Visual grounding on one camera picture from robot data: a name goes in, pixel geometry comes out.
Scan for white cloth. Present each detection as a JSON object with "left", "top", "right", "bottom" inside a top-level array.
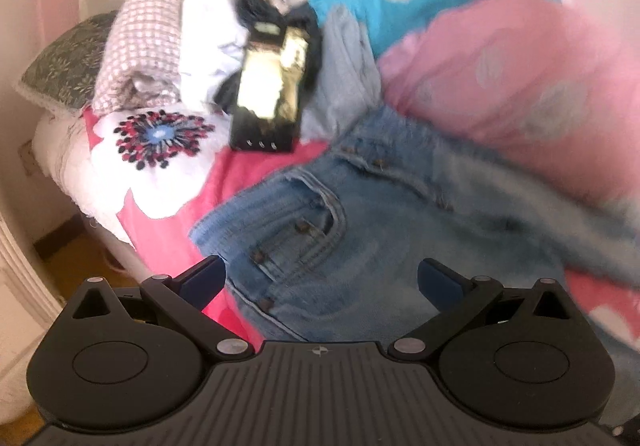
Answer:
[{"left": 177, "top": 0, "right": 262, "bottom": 110}]

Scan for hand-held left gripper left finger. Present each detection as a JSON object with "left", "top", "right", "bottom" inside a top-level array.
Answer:
[{"left": 72, "top": 255, "right": 249, "bottom": 362}]

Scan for green patterned pillow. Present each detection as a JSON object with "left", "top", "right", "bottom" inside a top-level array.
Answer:
[{"left": 15, "top": 10, "right": 122, "bottom": 113}]

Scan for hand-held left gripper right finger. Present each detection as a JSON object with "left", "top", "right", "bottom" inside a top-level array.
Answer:
[{"left": 388, "top": 257, "right": 577, "bottom": 363}]

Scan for white mattress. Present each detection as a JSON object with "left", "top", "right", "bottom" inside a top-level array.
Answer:
[{"left": 31, "top": 115, "right": 127, "bottom": 248}]

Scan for pink floral bed blanket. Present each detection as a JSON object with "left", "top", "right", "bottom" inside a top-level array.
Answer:
[{"left": 75, "top": 105, "right": 640, "bottom": 358}]

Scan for pink checked cloth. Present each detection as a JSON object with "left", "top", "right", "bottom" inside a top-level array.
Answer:
[{"left": 92, "top": 0, "right": 194, "bottom": 115}]

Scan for grey garment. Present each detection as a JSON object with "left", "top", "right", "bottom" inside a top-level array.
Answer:
[{"left": 299, "top": 5, "right": 384, "bottom": 143}]

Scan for black and gold printed garment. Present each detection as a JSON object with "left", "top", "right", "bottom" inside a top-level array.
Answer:
[{"left": 228, "top": 20, "right": 314, "bottom": 154}]

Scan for blue denim jeans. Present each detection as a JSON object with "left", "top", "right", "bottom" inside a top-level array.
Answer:
[{"left": 189, "top": 105, "right": 640, "bottom": 348}]

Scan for pink grey rolled quilt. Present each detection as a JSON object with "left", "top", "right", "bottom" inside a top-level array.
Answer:
[{"left": 377, "top": 0, "right": 640, "bottom": 208}]

